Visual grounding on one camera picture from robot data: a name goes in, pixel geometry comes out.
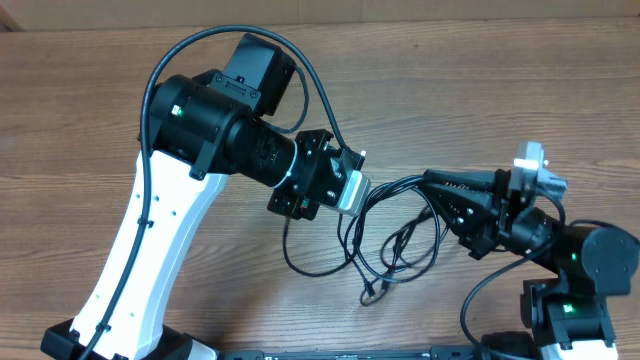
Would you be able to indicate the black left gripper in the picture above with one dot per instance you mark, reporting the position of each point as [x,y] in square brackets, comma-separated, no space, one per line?
[293,208]

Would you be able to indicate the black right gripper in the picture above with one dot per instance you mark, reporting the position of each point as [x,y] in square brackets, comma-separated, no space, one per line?
[480,217]

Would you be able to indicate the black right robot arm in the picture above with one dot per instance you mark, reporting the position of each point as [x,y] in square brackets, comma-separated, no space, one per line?
[566,316]

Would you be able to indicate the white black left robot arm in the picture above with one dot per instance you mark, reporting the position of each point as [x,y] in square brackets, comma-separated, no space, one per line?
[195,133]

